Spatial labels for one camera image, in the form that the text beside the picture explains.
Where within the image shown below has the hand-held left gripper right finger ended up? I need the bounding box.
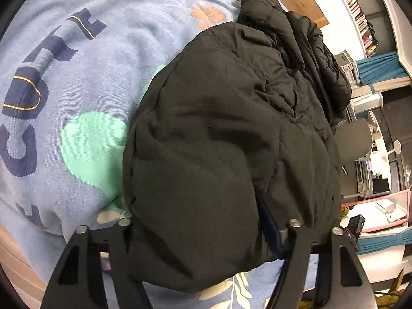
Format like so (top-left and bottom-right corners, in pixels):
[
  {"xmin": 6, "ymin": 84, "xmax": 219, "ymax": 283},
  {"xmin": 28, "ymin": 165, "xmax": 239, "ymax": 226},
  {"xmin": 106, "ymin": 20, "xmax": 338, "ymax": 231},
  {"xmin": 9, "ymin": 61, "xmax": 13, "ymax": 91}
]
[{"xmin": 257, "ymin": 195, "xmax": 377, "ymax": 309}]

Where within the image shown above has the blue printed quilt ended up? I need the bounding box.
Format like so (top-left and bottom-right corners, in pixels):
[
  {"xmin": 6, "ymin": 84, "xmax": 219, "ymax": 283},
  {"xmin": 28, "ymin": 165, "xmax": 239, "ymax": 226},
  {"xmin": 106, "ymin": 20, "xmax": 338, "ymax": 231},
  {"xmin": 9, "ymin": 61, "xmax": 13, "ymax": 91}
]
[{"xmin": 0, "ymin": 0, "xmax": 319, "ymax": 309}]

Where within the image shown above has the grey chair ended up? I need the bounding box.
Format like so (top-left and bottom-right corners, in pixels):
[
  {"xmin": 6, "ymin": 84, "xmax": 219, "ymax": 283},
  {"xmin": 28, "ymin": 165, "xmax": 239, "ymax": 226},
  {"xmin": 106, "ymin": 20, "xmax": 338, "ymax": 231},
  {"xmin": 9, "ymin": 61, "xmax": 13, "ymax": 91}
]
[{"xmin": 333, "ymin": 117, "xmax": 371, "ymax": 165}]

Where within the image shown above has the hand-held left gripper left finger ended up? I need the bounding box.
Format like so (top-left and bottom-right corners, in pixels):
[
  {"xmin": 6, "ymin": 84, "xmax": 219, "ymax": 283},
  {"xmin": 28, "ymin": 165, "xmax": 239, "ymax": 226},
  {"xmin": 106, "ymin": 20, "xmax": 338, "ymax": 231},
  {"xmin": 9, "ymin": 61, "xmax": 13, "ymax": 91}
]
[{"xmin": 40, "ymin": 218, "xmax": 153, "ymax": 309}]

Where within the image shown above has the row of books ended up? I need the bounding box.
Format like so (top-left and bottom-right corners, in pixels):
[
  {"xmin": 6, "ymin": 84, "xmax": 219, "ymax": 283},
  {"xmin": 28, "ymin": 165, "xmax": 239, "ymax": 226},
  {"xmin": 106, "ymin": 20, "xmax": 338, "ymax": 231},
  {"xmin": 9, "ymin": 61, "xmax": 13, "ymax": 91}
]
[{"xmin": 328, "ymin": 0, "xmax": 380, "ymax": 58}]

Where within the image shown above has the grey printer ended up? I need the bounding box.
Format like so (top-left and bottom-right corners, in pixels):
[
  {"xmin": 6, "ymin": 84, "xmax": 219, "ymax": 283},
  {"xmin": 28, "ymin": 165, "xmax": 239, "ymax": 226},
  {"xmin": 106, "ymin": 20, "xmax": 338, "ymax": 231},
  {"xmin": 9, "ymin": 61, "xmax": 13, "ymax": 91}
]
[{"xmin": 335, "ymin": 50, "xmax": 359, "ymax": 84}]

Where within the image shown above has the black hooded puffer coat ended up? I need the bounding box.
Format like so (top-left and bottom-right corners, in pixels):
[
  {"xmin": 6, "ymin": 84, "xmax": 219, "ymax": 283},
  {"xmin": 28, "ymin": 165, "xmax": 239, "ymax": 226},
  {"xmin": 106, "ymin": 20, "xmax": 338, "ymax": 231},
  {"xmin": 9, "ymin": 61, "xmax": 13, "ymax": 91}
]
[{"xmin": 122, "ymin": 0, "xmax": 353, "ymax": 293}]

